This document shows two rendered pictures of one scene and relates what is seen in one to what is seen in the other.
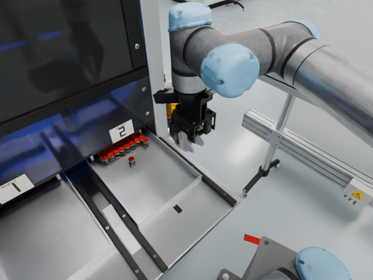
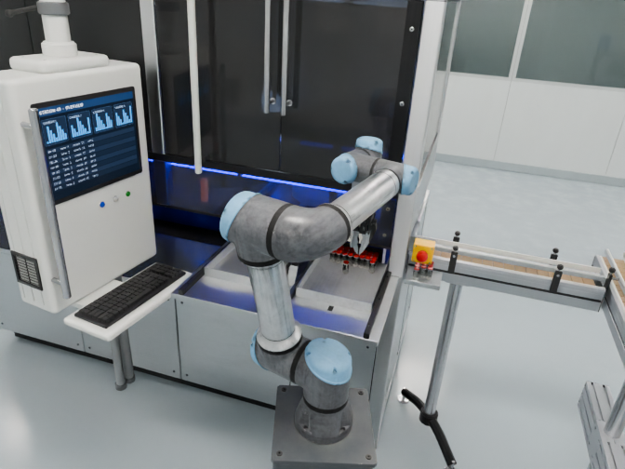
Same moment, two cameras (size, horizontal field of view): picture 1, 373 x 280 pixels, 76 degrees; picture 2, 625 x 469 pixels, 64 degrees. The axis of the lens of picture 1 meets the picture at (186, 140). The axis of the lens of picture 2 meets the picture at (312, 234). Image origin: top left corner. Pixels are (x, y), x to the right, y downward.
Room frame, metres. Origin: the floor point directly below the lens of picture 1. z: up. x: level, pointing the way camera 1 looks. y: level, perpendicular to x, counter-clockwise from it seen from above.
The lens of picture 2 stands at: (-0.41, -1.10, 1.81)
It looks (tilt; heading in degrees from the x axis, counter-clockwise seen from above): 26 degrees down; 58
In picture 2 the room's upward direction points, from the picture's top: 4 degrees clockwise
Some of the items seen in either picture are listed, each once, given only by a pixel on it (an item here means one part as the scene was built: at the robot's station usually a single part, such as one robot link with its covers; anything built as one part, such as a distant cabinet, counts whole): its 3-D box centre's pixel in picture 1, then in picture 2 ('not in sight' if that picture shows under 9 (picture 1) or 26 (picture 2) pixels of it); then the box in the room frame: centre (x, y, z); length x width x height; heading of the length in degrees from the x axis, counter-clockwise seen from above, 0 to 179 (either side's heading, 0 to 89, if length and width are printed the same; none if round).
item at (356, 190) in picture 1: (358, 192); not in sight; (0.69, -0.90, 0.50); 0.12 x 0.05 x 0.09; 42
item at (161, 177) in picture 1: (142, 169); (345, 275); (0.53, 0.16, 0.90); 0.34 x 0.26 x 0.04; 42
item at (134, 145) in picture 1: (125, 150); (352, 260); (0.61, 0.23, 0.90); 0.18 x 0.02 x 0.05; 132
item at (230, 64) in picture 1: (228, 60); (356, 167); (0.36, -0.07, 1.39); 0.11 x 0.11 x 0.08; 27
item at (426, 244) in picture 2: (173, 104); (423, 250); (0.78, 0.05, 0.99); 0.08 x 0.07 x 0.07; 42
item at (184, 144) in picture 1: (186, 145); (353, 241); (0.43, 0.00, 1.13); 0.06 x 0.03 x 0.09; 43
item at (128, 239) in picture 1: (121, 228); (286, 282); (0.30, 0.19, 0.91); 0.14 x 0.03 x 0.06; 43
